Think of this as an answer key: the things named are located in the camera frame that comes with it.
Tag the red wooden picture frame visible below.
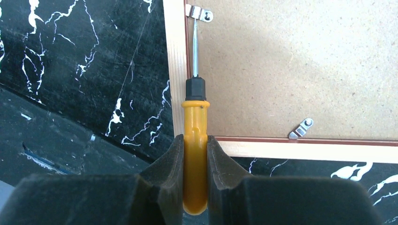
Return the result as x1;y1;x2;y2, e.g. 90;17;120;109
162;0;398;164

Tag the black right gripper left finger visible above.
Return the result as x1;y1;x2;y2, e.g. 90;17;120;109
0;135;184;225

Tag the yellow handled screwdriver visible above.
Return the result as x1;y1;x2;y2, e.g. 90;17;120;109
182;20;210;216

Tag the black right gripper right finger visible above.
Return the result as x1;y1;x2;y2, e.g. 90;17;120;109
207;135;381;225

